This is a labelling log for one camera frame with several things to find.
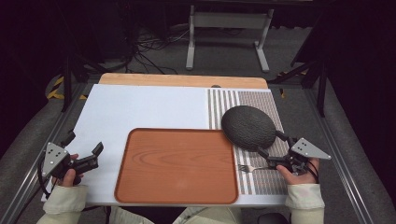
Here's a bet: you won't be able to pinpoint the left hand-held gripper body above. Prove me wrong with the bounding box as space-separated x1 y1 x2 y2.
41 142 100 180

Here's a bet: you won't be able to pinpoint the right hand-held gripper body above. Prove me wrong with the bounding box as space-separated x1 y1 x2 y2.
266 137 332 175

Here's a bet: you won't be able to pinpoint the dark textured oval plate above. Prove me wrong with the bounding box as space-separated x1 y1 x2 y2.
220 105 277 153

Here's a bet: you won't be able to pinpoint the person's left hand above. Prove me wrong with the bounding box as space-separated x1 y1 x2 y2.
53 153 84 189

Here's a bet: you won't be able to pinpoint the person's right hand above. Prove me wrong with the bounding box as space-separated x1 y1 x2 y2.
276 158 320 186

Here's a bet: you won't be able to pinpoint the silver fork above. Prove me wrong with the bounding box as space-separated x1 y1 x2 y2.
237 163 271 174

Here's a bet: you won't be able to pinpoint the grey striped placemat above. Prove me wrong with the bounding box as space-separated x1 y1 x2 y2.
206 88 290 197

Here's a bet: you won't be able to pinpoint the yellow black floor tape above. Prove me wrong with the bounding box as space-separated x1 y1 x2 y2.
46 76 89 101

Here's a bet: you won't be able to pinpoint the black tripod stand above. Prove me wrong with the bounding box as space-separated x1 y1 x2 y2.
59 50 108 114
269 57 332 119

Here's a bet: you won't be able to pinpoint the dark round seat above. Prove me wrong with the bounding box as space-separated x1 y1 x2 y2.
256 212 293 224

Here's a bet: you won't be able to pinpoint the brown wooden tray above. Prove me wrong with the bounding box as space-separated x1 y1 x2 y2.
113 127 240 205

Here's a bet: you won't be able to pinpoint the person's legs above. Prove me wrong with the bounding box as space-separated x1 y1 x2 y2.
108 204 245 224

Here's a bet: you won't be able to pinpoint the light wooden board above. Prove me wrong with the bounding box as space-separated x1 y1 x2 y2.
98 72 269 90

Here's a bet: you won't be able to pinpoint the grey metal stand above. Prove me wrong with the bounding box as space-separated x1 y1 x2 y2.
185 4 276 74

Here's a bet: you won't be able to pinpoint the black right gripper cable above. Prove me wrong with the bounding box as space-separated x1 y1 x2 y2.
305 160 320 184

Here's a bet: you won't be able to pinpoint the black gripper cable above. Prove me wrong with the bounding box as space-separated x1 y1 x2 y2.
36 154 53 201
305 160 320 184

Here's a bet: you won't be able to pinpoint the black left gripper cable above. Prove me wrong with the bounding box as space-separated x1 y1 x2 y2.
36 154 53 201

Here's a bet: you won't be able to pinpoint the black floor cables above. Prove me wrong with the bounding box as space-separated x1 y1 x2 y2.
125 26 191 77

